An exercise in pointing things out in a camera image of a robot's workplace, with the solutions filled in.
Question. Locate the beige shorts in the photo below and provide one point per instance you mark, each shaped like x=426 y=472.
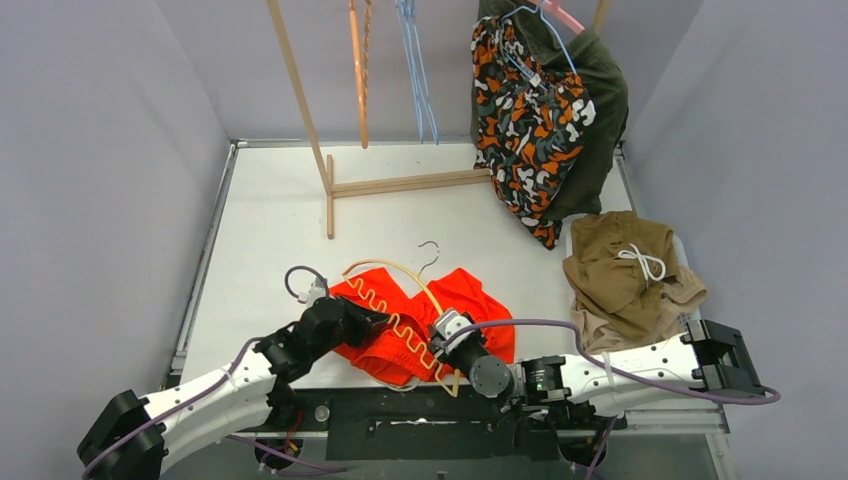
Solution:
x=658 y=315

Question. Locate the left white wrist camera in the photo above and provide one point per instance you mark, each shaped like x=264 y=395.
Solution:
x=318 y=289

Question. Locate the orange camouflage print shorts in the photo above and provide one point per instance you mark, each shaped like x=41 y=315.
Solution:
x=531 y=123

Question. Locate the olive brown shorts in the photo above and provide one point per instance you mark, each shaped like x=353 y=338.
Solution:
x=617 y=257

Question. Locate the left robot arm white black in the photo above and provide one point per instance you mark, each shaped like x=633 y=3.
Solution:
x=142 y=436

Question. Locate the light blue wire hanger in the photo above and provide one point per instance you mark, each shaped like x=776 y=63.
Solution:
x=406 y=18

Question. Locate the wooden clothes hanger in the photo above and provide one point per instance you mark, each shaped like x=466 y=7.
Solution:
x=360 y=15

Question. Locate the red orange shorts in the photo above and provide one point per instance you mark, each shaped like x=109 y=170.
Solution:
x=396 y=356

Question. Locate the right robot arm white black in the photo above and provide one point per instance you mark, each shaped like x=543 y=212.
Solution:
x=708 y=361

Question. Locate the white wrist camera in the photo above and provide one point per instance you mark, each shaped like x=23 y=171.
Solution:
x=450 y=327
x=318 y=289

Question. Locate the dark green patterned shorts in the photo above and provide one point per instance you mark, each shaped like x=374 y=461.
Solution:
x=608 y=89

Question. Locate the cream wooden hanger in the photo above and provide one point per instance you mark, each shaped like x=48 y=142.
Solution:
x=446 y=377

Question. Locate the pink plastic hanger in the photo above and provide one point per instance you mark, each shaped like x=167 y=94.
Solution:
x=555 y=8

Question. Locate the white plastic basket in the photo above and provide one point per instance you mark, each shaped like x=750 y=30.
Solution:
x=683 y=264

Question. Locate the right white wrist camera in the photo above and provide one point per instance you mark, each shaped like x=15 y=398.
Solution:
x=450 y=327

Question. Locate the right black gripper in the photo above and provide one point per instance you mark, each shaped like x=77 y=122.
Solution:
x=449 y=355

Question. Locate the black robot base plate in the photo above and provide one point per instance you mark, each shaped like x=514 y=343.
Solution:
x=427 y=424

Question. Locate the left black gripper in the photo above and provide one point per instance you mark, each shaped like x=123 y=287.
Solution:
x=365 y=321

